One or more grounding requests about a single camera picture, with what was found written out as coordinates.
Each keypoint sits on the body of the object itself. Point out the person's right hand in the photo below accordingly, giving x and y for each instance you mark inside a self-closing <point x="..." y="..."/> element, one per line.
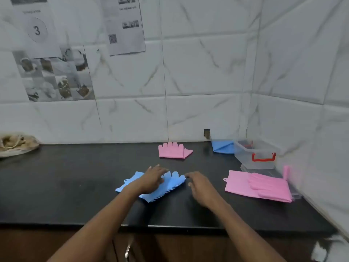
<point x="203" y="189"/>

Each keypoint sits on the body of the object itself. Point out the person's left hand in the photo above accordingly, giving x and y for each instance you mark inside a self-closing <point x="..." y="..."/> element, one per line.
<point x="151" y="180"/>

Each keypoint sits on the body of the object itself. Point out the blue silicone glove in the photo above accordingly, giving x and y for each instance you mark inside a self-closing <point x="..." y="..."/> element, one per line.
<point x="170" y="185"/>
<point x="222" y="146"/>

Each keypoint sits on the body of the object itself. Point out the pink silicone glove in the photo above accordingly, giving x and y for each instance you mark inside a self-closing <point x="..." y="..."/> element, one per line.
<point x="171" y="151"/>
<point x="245" y="186"/>

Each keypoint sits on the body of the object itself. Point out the person's right forearm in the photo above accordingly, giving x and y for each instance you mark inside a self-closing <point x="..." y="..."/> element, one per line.
<point x="242" y="234"/>

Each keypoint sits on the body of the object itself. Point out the person's left forearm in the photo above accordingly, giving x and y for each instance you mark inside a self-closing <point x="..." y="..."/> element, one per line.
<point x="106" y="223"/>

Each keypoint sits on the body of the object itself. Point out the clear plastic lid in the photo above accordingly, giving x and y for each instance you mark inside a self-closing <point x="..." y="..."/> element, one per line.
<point x="261" y="172"/>

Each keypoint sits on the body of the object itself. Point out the brown wooden cabinet door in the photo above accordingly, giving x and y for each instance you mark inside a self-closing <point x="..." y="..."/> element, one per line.
<point x="177" y="248"/>
<point x="27" y="248"/>

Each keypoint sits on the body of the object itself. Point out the plastic bag of snacks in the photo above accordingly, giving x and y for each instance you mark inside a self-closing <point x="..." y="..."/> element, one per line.
<point x="16" y="145"/>

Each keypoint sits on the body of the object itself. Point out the paper sheet with square code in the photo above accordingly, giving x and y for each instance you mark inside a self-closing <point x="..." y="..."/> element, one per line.
<point x="128" y="38"/>

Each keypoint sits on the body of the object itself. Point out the paper sheet with circle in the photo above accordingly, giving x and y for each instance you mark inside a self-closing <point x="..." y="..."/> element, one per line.
<point x="41" y="38"/>

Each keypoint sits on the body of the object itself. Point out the coffee print wall tile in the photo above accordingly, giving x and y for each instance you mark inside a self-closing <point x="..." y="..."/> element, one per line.
<point x="54" y="79"/>

